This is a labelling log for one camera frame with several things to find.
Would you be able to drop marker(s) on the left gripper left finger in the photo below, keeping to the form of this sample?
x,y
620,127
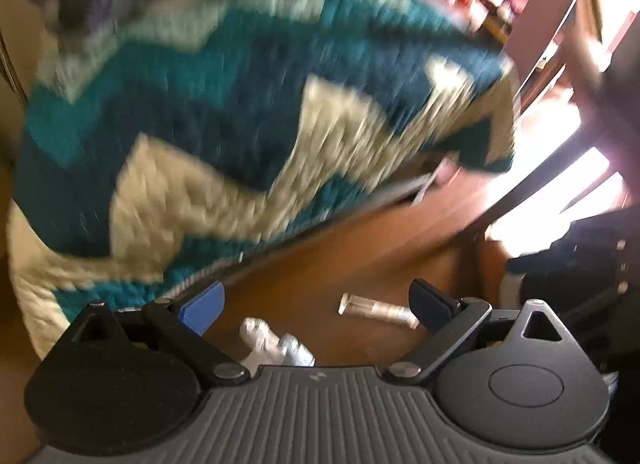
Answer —
x,y
180,324

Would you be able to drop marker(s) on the white tissue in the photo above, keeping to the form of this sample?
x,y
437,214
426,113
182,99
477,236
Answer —
x,y
268,349

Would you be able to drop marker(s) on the dark wooden chair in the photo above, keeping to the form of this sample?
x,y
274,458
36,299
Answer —
x,y
608,105

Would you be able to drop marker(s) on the clear plastic tube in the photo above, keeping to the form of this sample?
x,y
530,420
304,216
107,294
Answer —
x,y
353,305

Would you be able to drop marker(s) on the teal zigzag quilt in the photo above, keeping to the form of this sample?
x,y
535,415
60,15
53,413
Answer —
x,y
205,130

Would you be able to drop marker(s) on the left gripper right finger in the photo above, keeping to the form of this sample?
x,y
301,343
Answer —
x,y
452,325

